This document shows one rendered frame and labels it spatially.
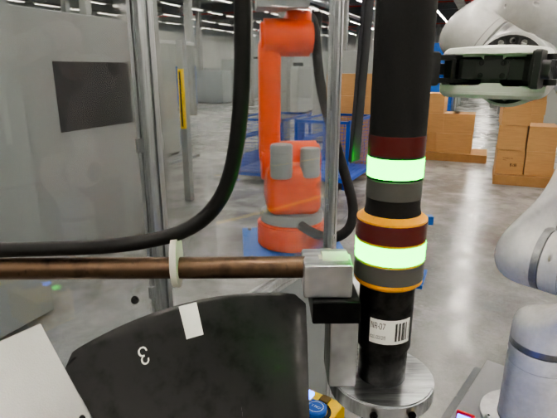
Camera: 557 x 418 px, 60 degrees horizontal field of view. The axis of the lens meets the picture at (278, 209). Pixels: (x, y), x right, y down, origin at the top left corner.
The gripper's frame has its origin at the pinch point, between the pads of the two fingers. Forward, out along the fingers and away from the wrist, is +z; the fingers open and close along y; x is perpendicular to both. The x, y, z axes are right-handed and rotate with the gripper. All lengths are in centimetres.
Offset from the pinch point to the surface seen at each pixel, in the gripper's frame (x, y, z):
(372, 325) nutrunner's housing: -15.7, 0.1, 20.5
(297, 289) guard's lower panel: -74, 70, -85
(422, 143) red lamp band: -4.1, -1.5, 19.2
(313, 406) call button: -58, 25, -17
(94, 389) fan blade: -27.1, 23.2, 25.6
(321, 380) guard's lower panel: -123, 69, -104
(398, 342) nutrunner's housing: -16.7, -1.4, 19.9
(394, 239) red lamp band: -9.6, -0.9, 20.8
